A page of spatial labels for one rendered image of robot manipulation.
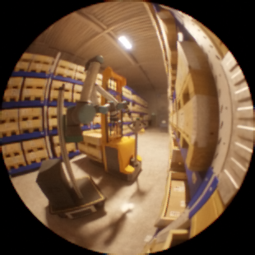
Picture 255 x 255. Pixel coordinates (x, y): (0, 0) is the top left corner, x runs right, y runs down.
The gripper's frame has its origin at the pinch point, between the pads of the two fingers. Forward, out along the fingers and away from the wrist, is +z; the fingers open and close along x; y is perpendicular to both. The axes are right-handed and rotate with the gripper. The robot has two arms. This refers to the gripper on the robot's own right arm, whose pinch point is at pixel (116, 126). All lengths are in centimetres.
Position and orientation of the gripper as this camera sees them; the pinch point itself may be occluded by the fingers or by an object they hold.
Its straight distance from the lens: 111.5
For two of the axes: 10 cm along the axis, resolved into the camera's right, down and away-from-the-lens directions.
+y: -5.9, 4.8, -6.5
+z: 1.7, 8.6, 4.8
